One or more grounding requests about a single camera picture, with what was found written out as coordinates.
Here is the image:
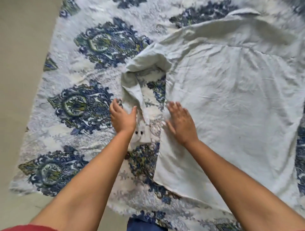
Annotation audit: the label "person's right forearm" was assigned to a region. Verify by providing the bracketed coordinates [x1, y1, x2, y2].
[185, 140, 305, 231]

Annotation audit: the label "person's right hand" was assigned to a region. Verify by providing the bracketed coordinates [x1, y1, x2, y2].
[165, 102, 200, 147]

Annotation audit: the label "person's left hand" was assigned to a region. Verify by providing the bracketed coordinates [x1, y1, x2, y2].
[109, 98, 138, 135]

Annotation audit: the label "bed with blue patterned sheet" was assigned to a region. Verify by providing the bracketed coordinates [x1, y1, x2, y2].
[9, 0, 305, 231]

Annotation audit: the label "person's left forearm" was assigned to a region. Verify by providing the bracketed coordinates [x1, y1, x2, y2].
[30, 129, 135, 231]

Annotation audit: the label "white long-sleeved shirt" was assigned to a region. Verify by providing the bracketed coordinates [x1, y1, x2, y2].
[120, 7, 305, 215]

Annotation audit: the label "blue jeans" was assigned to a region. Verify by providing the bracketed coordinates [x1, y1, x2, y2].
[126, 218, 168, 231]

